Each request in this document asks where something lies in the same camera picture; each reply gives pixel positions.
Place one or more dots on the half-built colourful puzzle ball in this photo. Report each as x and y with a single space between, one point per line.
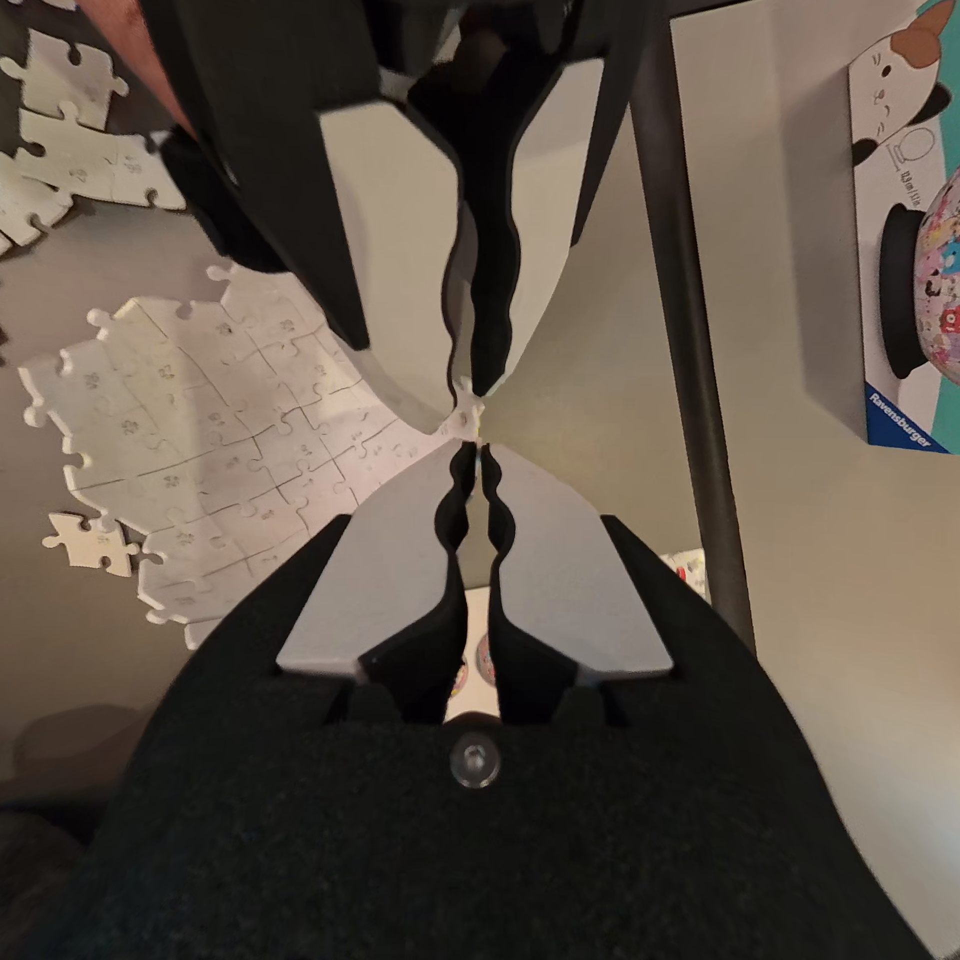
225 450

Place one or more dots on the person's dark grey sweatshirt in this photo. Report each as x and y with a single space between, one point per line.
30 847

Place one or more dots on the white printed instruction leaflet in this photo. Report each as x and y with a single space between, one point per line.
480 622

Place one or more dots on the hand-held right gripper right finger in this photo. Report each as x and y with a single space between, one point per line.
592 600

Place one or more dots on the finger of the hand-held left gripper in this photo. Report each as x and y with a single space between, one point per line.
390 225
547 187

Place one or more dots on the scattered pile of puzzle pieces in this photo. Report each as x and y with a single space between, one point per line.
67 157

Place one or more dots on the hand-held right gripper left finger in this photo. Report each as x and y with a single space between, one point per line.
352 600

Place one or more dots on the person's left hand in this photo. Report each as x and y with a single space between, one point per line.
120 45

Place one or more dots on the printed cardboard puzzle box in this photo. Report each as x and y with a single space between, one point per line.
900 225

